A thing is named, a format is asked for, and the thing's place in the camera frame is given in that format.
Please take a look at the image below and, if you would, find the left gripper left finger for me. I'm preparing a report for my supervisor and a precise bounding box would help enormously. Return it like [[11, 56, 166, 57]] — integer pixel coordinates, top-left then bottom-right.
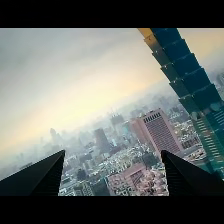
[[0, 149, 66, 197]]

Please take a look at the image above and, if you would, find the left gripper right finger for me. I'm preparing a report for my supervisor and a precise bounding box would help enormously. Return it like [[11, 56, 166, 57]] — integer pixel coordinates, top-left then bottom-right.
[[160, 149, 224, 197]]

